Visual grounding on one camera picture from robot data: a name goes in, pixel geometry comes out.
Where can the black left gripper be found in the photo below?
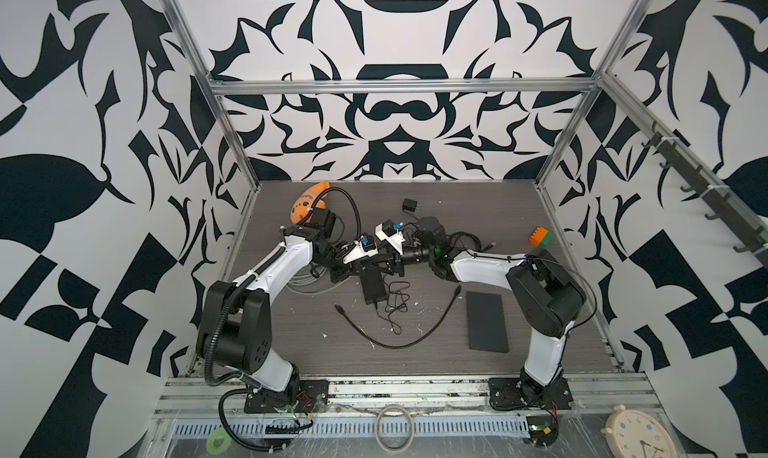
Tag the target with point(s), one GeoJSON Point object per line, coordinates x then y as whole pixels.
{"type": "Point", "coordinates": [336, 276]}

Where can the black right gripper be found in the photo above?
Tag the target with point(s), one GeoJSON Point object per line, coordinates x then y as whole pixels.
{"type": "Point", "coordinates": [397, 264]}

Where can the black network switch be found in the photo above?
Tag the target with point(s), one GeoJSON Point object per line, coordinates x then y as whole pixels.
{"type": "Point", "coordinates": [373, 286]}

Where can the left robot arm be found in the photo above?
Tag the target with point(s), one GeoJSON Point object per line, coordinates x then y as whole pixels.
{"type": "Point", "coordinates": [235, 333]}

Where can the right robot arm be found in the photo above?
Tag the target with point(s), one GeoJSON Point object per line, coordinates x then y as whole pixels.
{"type": "Point", "coordinates": [548, 295]}

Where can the orange plush toy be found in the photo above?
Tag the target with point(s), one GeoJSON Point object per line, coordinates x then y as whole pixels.
{"type": "Point", "coordinates": [306, 200]}

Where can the black flat rectangular box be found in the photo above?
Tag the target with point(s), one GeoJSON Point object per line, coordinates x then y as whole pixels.
{"type": "Point", "coordinates": [486, 322]}

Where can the orange and green toy brick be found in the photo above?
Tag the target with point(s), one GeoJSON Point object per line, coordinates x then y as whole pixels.
{"type": "Point", "coordinates": [541, 237]}

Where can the green tape roll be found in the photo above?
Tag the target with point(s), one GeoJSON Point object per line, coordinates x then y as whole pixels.
{"type": "Point", "coordinates": [218, 442]}

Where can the white analog clock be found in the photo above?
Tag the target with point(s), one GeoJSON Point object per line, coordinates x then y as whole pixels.
{"type": "Point", "coordinates": [631, 433]}

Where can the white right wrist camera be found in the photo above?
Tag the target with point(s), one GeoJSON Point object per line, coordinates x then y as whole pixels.
{"type": "Point", "coordinates": [392, 233]}

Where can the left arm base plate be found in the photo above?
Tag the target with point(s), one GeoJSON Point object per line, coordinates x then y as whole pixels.
{"type": "Point", "coordinates": [302, 396]}

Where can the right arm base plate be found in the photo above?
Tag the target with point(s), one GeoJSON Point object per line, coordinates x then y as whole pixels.
{"type": "Point", "coordinates": [511, 394]}

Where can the black wall hook rail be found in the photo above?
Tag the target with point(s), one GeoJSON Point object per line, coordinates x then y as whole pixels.
{"type": "Point", "coordinates": [701, 182]}

